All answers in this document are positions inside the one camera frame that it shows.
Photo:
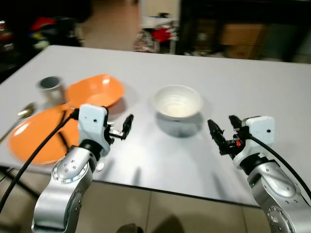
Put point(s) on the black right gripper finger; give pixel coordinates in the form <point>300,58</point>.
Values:
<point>217,137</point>
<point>235,123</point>

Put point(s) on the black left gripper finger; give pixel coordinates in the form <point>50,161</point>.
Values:
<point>128,127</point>

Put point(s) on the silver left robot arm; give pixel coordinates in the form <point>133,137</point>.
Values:
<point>68,179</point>

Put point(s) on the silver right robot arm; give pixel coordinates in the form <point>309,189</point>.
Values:
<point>277,194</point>

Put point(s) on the orange plastic bowl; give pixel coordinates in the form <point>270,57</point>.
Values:
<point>95,90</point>

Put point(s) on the white ceramic bowl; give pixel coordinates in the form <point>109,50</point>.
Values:
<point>177,103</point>

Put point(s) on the small cardboard box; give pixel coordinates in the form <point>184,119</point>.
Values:
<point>249,52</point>

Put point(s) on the grey metal cup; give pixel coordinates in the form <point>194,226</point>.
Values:
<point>51,90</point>

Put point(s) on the orange plastic plate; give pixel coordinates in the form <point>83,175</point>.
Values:
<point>34,138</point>

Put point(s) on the patterned bag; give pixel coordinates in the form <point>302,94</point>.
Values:
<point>142,42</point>

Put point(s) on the large cardboard box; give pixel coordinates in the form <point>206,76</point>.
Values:
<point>243,35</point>

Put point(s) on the silver metal spoon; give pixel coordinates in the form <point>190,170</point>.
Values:
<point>25,112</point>

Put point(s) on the red cloth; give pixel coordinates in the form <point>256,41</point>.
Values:
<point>161,35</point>

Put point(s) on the black table leg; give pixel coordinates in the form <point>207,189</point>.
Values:
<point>19,182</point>

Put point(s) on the black shelf unit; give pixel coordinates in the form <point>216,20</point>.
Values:
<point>286,19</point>

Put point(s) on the white cabinet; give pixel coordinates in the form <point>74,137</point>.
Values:
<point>158,12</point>

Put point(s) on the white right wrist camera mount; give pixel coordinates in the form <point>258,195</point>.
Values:
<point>260,128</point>

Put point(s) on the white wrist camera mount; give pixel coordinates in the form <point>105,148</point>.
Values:
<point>92,121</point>
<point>260,128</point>

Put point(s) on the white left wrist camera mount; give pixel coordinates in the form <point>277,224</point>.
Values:
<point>92,121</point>

